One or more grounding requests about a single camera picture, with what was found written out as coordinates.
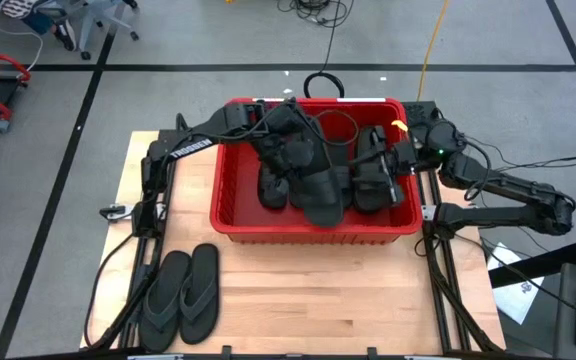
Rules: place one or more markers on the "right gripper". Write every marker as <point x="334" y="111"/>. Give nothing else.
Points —
<point x="403" y="157"/>

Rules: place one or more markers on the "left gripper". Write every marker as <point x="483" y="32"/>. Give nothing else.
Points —
<point x="288" y="152"/>

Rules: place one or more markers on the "black rubber flip-flop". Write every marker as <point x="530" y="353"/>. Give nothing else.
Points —
<point x="160" y="320"/>
<point x="208" y="265"/>

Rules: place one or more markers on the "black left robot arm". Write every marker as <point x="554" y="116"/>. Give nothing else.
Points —
<point x="193" y="147"/>

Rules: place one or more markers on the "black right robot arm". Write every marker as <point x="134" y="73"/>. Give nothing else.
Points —
<point x="493" y="215"/>

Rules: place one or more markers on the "red plastic bin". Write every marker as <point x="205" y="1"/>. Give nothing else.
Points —
<point x="238" y="210"/>

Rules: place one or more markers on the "yellow tape tag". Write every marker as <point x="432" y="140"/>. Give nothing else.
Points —
<point x="399" y="125"/>

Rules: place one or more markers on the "black controller box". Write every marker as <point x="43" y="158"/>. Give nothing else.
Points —
<point x="418" y="112"/>

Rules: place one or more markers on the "black table clamp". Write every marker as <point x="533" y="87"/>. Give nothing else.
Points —
<point x="372" y="352"/>
<point x="226" y="351"/>

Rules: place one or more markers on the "black desk bar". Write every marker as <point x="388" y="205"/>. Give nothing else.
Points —
<point x="538" y="265"/>

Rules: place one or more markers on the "grey office chair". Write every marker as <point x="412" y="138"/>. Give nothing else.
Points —
<point x="98" y="22"/>

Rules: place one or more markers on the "person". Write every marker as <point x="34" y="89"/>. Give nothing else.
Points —
<point x="38" y="20"/>

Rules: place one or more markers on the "silver metal bracket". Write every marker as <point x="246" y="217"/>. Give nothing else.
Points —
<point x="428" y="212"/>
<point x="125" y="210"/>
<point x="155" y="357"/>
<point x="420" y="358"/>

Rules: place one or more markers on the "black aluminium rig frame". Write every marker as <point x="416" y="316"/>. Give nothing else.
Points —
<point x="435" y="270"/>
<point x="148" y="250"/>

